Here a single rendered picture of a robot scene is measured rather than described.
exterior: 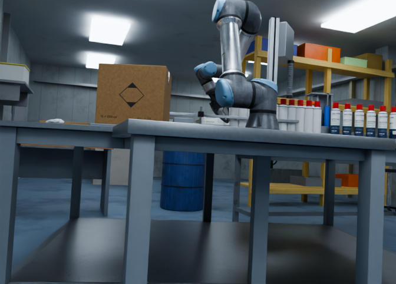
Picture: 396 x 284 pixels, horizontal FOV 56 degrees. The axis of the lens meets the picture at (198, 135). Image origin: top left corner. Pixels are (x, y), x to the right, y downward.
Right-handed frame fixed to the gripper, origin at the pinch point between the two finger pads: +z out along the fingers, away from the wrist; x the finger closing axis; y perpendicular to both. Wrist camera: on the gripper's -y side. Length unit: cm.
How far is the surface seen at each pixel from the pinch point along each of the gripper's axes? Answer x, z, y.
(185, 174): 23, 43, 260
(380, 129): -81, 46, -1
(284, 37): -45, -27, -17
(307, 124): -40.9, 22.8, -1.9
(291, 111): -36.0, 11.6, -1.8
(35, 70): 219, -319, 789
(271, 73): -29.7, -12.5, -16.2
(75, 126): 67, -25, -65
